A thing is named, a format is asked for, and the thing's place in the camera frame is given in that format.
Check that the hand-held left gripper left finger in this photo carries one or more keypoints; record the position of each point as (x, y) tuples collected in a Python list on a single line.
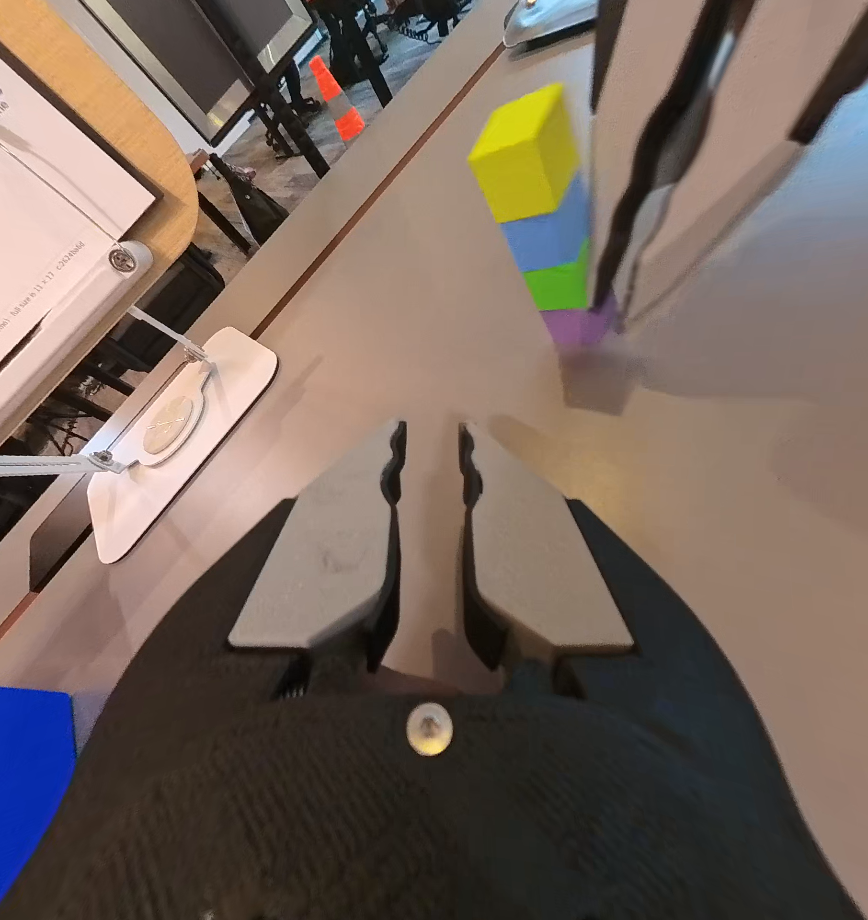
[(326, 568)]

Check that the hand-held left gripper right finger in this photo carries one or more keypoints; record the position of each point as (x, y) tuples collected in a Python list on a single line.
[(542, 568)]

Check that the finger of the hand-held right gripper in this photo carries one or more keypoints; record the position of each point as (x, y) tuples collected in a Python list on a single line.
[(764, 108), (635, 72)]

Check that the yellow foam cube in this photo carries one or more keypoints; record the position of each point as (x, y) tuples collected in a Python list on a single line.
[(520, 165)]

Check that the blue foam cube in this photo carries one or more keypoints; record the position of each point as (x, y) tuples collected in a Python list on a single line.
[(549, 237)]

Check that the green foam cube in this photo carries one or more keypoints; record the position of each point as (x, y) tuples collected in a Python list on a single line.
[(556, 287)]

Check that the purple foam cube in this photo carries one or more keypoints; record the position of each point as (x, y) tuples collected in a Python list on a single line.
[(574, 327)]

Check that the silver closed laptop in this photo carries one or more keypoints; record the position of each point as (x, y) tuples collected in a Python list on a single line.
[(549, 25)]

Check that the wooden board document stand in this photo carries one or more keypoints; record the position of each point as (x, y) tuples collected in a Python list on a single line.
[(225, 374)]

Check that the orange striped traffic cone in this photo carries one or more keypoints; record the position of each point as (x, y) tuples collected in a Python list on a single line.
[(337, 100)]

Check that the black framed table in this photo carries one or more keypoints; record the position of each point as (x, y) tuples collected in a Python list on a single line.
[(301, 136)]

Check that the black bag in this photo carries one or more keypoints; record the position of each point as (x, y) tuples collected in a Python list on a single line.
[(258, 208)]

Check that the blue plastic bin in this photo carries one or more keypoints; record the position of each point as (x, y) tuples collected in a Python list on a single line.
[(17, 790)]

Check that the grey framed rolling board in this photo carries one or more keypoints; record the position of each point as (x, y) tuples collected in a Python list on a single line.
[(190, 57)]

